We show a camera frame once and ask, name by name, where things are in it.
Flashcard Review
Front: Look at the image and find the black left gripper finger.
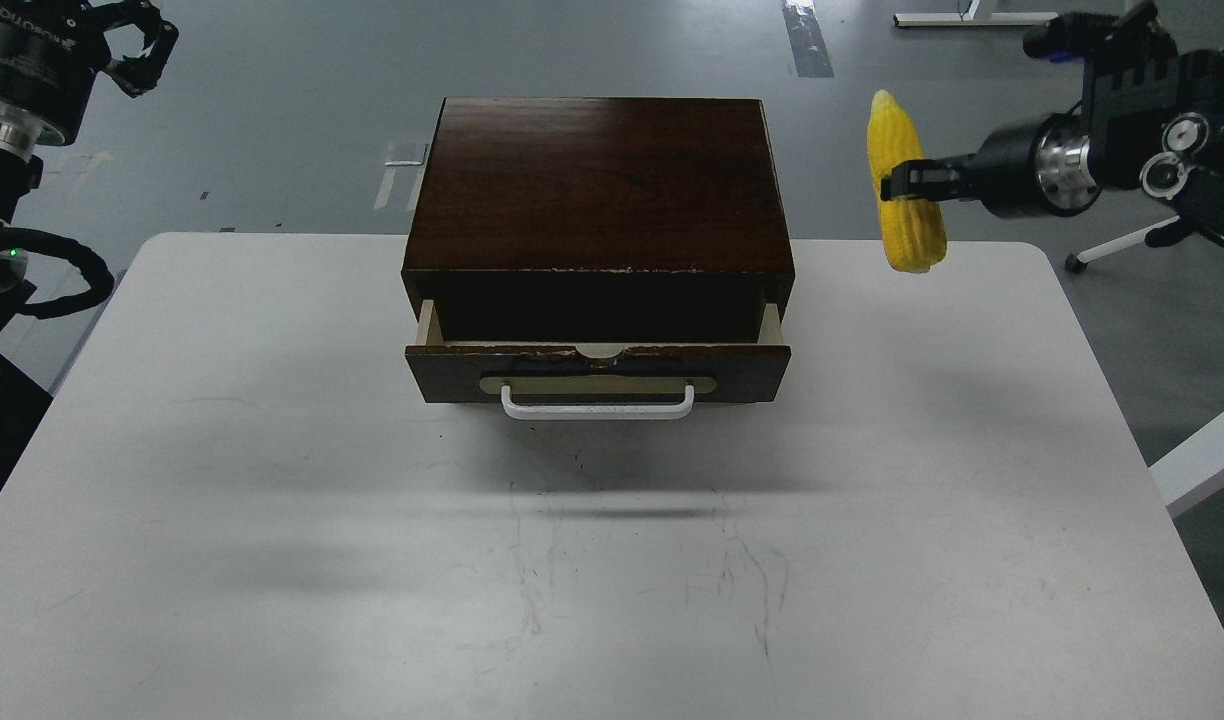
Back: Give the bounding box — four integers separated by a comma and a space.
92, 0, 180, 99

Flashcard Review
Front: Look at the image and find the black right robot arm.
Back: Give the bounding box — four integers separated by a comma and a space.
867, 1, 1224, 273

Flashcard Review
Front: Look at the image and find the dark wooden drawer cabinet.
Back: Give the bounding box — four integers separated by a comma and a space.
401, 97, 796, 343

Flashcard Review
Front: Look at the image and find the yellow corn cob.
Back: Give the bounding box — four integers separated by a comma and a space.
865, 88, 949, 274

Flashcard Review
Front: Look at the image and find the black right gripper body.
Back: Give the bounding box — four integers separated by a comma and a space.
965, 114, 1102, 219

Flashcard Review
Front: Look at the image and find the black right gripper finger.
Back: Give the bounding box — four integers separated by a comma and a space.
880, 158, 978, 202

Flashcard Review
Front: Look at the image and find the white desk leg base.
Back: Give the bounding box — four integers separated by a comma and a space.
892, 1, 1058, 29

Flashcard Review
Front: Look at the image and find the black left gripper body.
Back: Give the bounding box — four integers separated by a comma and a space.
0, 1, 108, 146

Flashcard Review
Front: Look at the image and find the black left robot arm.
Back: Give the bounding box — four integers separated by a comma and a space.
0, 1, 179, 382

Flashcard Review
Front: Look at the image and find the wooden drawer with white handle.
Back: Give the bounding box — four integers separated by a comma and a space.
405, 300, 792, 421

